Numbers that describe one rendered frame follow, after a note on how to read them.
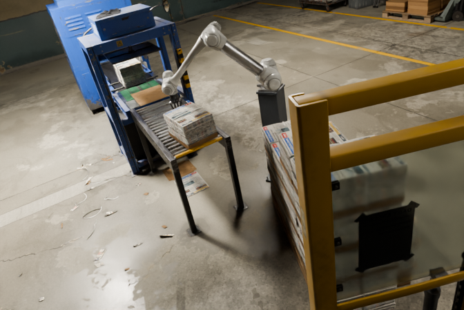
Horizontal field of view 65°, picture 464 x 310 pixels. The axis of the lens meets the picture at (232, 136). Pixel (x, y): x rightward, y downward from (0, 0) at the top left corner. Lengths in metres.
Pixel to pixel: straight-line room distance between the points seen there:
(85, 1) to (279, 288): 4.96
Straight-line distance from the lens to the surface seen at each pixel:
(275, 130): 2.97
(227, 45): 2.93
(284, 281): 2.91
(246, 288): 2.91
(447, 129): 1.31
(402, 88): 1.14
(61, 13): 6.17
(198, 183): 3.95
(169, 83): 3.04
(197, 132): 2.96
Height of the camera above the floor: 2.30
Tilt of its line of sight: 29 degrees down
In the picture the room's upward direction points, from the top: 11 degrees counter-clockwise
